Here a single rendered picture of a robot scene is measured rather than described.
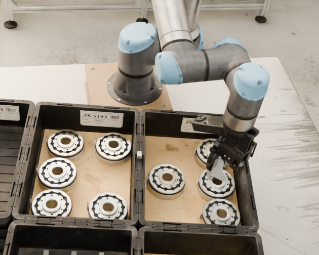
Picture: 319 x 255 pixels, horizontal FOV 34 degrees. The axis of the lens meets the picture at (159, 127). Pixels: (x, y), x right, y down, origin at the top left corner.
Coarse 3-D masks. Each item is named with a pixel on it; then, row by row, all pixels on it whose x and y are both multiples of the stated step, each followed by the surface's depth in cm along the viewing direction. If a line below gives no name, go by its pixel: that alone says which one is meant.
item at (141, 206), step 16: (144, 112) 150; (160, 112) 151; (176, 112) 152; (192, 112) 152; (144, 128) 146; (144, 144) 142; (144, 160) 138; (144, 176) 134; (144, 192) 131; (144, 208) 127; (256, 208) 131; (144, 224) 124; (160, 224) 125; (176, 224) 126; (192, 224) 126; (208, 224) 126; (256, 224) 128
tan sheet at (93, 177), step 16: (80, 160) 148; (96, 160) 149; (128, 160) 150; (80, 176) 144; (96, 176) 145; (112, 176) 146; (128, 176) 146; (80, 192) 141; (96, 192) 141; (112, 192) 142; (128, 192) 142; (80, 208) 137; (128, 208) 139
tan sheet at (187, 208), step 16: (160, 144) 156; (176, 144) 156; (192, 144) 157; (160, 160) 151; (176, 160) 152; (192, 160) 153; (192, 176) 149; (192, 192) 145; (160, 208) 140; (176, 208) 140; (192, 208) 141; (240, 224) 139
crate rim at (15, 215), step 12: (36, 108) 146; (84, 108) 149; (96, 108) 149; (108, 108) 150; (120, 108) 150; (132, 108) 151; (36, 120) 143; (24, 156) 134; (24, 168) 132; (24, 180) 129; (132, 204) 128; (12, 216) 123; (24, 216) 122; (36, 216) 122; (48, 216) 123; (132, 216) 125
